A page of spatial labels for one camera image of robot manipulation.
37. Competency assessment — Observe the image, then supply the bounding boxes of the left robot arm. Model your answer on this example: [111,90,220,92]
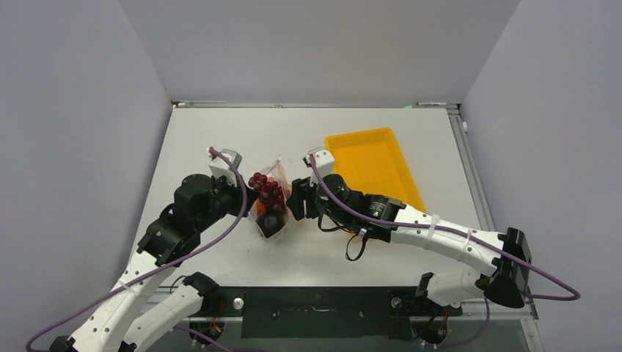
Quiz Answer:
[49,172,250,351]

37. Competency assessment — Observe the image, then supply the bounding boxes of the dark red toy grapes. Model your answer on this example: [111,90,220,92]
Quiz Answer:
[247,172,287,216]

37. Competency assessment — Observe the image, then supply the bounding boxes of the yellow plastic tray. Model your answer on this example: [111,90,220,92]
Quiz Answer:
[324,128,427,213]

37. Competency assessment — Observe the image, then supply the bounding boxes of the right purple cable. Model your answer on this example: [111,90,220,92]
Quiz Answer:
[308,154,582,348]

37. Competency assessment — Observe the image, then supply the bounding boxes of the purple toy eggplant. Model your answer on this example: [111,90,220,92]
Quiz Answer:
[256,211,285,238]

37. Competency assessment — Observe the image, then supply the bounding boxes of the orange toy pumpkin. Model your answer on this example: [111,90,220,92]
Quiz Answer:
[253,200,266,217]

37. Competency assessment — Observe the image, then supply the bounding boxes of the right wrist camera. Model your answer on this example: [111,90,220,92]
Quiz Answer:
[303,147,335,186]

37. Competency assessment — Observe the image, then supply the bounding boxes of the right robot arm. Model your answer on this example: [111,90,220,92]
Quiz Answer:
[286,174,532,314]

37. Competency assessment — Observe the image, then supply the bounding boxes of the clear zip top bag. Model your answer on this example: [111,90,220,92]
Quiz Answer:
[246,155,293,242]

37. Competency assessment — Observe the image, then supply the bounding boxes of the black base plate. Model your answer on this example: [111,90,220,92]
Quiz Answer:
[192,286,463,339]

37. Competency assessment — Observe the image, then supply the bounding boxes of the aluminium frame rail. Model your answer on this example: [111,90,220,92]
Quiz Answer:
[172,100,539,322]

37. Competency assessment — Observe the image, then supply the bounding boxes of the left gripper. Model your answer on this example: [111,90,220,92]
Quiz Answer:
[194,171,259,232]

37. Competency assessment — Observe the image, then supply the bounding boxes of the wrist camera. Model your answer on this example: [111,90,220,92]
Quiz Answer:
[207,147,243,187]
[303,147,335,186]

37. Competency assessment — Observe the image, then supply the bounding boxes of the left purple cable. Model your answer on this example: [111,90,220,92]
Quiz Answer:
[25,147,249,352]

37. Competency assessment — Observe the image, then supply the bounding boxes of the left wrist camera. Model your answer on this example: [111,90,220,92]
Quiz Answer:
[207,147,243,187]

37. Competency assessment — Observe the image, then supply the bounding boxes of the purple cable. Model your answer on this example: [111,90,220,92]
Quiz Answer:
[25,147,249,352]
[308,154,582,348]

